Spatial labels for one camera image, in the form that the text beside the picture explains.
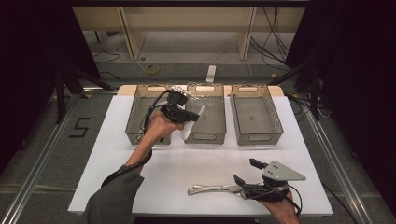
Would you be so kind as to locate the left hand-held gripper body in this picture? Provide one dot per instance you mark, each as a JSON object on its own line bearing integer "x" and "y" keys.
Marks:
{"x": 176, "y": 113}

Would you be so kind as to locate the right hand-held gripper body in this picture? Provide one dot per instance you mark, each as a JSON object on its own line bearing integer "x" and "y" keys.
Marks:
{"x": 280, "y": 172}

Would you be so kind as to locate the metal table knife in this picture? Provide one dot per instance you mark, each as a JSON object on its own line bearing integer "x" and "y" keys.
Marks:
{"x": 230, "y": 187}

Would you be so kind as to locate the white ceramic spoon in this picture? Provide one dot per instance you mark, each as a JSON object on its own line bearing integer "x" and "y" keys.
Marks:
{"x": 186, "y": 132}

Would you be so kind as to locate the grey plastic mesh basket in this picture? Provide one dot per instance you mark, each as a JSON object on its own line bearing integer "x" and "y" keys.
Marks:
{"x": 214, "y": 121}
{"x": 257, "y": 118}
{"x": 137, "y": 109}

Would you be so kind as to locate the person's left hand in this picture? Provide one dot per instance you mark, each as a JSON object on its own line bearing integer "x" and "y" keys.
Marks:
{"x": 160, "y": 129}

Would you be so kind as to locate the person's right hand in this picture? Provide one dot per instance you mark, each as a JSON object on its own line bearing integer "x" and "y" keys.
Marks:
{"x": 280, "y": 210}

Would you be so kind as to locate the white table cover board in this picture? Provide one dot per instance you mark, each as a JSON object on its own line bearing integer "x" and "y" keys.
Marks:
{"x": 202, "y": 168}

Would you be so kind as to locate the white power strip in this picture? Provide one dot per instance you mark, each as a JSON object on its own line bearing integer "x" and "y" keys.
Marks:
{"x": 211, "y": 73}

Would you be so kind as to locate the yellow tape roll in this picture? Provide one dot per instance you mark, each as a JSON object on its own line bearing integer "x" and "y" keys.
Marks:
{"x": 152, "y": 69}

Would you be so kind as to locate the black metal stand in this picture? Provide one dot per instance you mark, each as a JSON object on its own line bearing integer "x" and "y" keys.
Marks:
{"x": 314, "y": 93}
{"x": 60, "y": 93}

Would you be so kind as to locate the beige wooden shelf unit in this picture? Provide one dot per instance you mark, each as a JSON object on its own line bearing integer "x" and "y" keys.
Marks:
{"x": 186, "y": 18}

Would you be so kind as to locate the black curtain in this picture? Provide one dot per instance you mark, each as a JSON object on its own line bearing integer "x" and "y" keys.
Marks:
{"x": 31, "y": 62}
{"x": 358, "y": 77}

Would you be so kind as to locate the aluminium floor rail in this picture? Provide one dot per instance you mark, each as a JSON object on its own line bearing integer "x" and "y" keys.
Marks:
{"x": 37, "y": 165}
{"x": 339, "y": 174}

